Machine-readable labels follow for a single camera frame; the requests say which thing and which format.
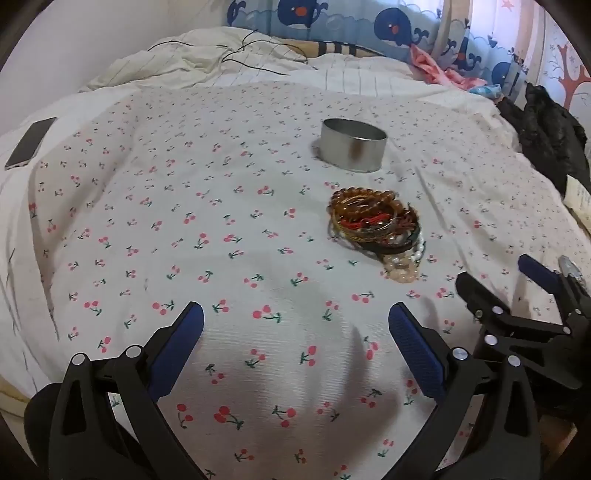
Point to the black jacket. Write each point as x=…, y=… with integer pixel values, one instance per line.
x=545, y=129

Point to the cherry print blanket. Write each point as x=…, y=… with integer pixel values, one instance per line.
x=184, y=207

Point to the white paper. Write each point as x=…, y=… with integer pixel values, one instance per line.
x=579, y=196

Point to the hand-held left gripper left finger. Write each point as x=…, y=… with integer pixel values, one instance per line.
x=182, y=341

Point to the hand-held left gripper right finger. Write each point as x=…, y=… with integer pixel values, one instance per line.
x=415, y=350

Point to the pink cloth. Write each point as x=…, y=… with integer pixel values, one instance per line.
x=429, y=67

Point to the light blue cloth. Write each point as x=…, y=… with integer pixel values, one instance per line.
x=485, y=91

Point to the tree print curtain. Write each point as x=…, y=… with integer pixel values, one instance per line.
x=570, y=69

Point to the white striped quilt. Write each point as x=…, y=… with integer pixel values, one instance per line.
x=184, y=55

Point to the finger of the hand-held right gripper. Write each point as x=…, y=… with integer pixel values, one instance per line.
x=538, y=272
x=475, y=293

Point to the round silver metal tin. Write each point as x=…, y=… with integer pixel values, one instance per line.
x=341, y=147

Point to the silver smartphone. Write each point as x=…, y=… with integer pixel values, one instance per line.
x=30, y=143

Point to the yellow pillow with dark stripes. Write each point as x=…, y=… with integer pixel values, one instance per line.
x=337, y=47

